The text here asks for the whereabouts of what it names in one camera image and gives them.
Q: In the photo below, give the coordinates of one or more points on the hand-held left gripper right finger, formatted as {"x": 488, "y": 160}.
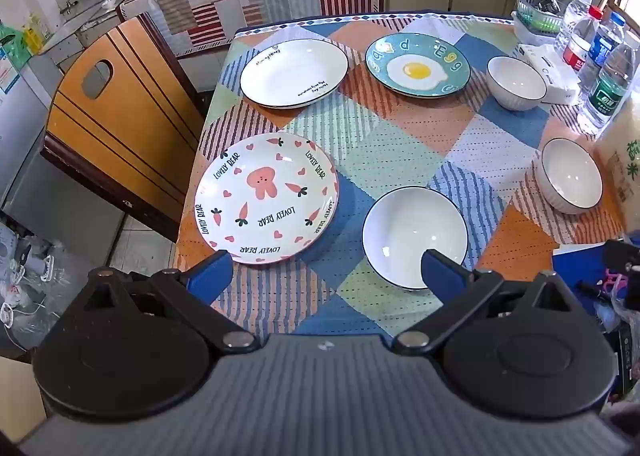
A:
{"x": 442, "y": 273}

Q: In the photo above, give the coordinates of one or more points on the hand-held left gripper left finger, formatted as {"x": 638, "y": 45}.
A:
{"x": 210, "y": 272}

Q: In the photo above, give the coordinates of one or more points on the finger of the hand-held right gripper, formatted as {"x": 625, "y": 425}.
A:
{"x": 622, "y": 252}

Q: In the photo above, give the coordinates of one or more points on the large white bowl dark rim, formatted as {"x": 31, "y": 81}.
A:
{"x": 407, "y": 231}

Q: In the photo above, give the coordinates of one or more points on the white plate carrot bear print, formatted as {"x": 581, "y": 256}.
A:
{"x": 265, "y": 206}

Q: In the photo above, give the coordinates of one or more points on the small white ribbed bowl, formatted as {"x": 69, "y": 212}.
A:
{"x": 570, "y": 176}
{"x": 515, "y": 78}

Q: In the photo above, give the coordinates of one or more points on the white plate black rim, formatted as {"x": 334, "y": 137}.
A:
{"x": 292, "y": 71}

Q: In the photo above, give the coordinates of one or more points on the teal plate fried egg print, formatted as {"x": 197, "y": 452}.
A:
{"x": 395, "y": 48}

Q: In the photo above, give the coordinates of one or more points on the pink plastic item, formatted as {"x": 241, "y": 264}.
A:
{"x": 616, "y": 282}

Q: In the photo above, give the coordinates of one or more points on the blue box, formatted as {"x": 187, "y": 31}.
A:
{"x": 580, "y": 268}

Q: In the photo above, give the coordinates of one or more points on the white rice bag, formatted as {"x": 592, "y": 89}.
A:
{"x": 625, "y": 171}

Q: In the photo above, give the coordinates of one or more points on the patchwork table cloth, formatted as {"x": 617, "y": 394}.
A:
{"x": 400, "y": 146}

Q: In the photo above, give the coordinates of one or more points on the water bottle green label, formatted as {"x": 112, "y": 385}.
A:
{"x": 607, "y": 96}

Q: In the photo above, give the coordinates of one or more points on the wooden chair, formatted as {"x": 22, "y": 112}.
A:
{"x": 125, "y": 116}

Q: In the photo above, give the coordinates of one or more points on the white tissue pack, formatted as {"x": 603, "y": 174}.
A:
{"x": 556, "y": 68}

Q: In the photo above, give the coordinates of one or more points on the water bottle red label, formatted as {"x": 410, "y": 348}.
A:
{"x": 575, "y": 55}

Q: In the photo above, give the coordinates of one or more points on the water bottle blue label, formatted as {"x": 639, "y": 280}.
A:
{"x": 603, "y": 48}

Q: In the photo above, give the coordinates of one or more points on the silver refrigerator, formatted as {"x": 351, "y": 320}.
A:
{"x": 30, "y": 151}

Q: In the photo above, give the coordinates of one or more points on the clear water bottle white cap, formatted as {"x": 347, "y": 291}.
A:
{"x": 575, "y": 16}

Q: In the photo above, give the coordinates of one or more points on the green plastic basket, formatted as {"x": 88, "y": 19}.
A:
{"x": 537, "y": 21}

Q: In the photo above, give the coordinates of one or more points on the black item in basket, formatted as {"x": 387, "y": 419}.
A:
{"x": 550, "y": 3}

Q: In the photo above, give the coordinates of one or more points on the yellow bottle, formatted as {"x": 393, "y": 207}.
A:
{"x": 37, "y": 28}

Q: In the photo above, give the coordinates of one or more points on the metal faucet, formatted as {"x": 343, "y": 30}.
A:
{"x": 70, "y": 6}

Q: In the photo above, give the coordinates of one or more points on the green plastic bag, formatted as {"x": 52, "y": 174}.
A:
{"x": 12, "y": 38}

